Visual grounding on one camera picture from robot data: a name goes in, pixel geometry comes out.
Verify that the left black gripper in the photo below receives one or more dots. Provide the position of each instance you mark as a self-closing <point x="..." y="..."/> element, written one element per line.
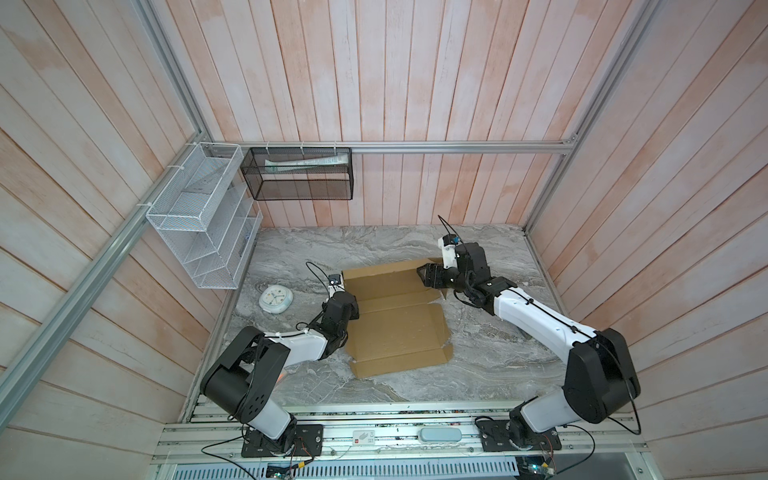
<point x="354" y="315"/>

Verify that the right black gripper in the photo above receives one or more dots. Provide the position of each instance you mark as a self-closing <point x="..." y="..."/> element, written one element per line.
<point x="431" y="269"/>

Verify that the brown cardboard box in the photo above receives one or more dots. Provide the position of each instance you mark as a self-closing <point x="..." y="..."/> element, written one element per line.
<point x="401" y="324"/>

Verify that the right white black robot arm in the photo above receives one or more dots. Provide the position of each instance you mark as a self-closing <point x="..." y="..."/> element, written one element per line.
<point x="600" y="376"/>

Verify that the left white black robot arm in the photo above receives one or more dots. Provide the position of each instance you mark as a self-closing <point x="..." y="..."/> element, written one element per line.
<point x="241" y="381"/>

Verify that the small white label box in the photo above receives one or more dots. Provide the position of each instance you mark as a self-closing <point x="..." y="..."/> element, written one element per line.
<point x="363" y="437"/>

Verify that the paper sheet in black basket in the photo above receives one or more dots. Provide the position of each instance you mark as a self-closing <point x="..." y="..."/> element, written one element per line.
<point x="313" y="163"/>

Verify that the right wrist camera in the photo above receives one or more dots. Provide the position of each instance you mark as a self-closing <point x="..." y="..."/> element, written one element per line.
<point x="448" y="244"/>

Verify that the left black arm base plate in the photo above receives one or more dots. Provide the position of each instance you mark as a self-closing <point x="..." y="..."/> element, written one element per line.
<point x="298" y="440"/>

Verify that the aluminium mounting rail frame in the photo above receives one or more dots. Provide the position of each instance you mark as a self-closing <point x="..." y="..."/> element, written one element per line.
<point x="209" y="447"/>

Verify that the grey oval device on rail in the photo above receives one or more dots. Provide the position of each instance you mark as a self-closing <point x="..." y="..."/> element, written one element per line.
<point x="440" y="434"/>

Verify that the black wire mesh basket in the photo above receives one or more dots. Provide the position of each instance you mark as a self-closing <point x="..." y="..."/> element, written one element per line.
<point x="329" y="185"/>

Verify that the white wire mesh shelf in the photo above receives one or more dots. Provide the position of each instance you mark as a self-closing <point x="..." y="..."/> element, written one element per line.
<point x="207" y="217"/>

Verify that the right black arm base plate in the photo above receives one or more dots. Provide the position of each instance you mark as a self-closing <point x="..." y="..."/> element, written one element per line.
<point x="510" y="435"/>

